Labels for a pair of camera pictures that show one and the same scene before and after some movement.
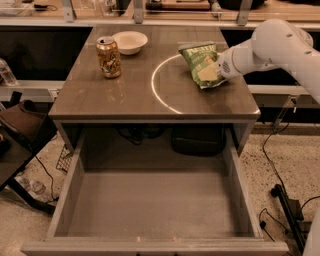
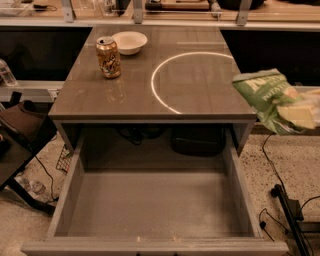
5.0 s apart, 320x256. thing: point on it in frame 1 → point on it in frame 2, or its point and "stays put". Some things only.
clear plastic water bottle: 7,74 stays put
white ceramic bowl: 129,42 stays put
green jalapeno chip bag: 199,58 → 269,90
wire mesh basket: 64,161 stays put
